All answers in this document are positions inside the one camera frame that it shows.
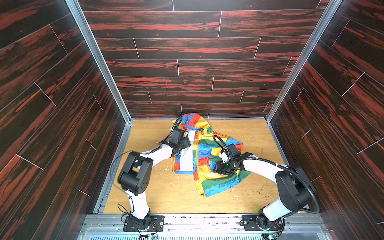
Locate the left aluminium corner post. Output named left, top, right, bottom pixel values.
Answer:
left=64, top=0, right=134, bottom=124

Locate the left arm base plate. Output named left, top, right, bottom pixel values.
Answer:
left=123, top=215, right=165, bottom=232

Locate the aluminium front rail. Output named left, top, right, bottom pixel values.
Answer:
left=78, top=214, right=334, bottom=240

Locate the aluminium corner post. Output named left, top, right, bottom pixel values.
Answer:
left=266, top=0, right=342, bottom=126
left=64, top=0, right=134, bottom=124

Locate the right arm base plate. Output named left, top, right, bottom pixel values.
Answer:
left=240, top=215, right=286, bottom=232

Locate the right aluminium corner post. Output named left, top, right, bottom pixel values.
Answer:
left=266, top=0, right=342, bottom=126

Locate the rainbow striped hooded jacket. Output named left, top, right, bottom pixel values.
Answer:
left=173, top=113, right=251, bottom=197

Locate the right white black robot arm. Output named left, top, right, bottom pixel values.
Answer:
left=213, top=144, right=320, bottom=233

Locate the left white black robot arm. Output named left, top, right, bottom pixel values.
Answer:
left=117, top=129, right=193, bottom=232

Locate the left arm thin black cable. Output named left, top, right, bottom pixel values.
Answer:
left=109, top=115, right=184, bottom=223

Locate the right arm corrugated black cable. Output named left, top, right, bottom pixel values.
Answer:
left=212, top=134, right=321, bottom=215

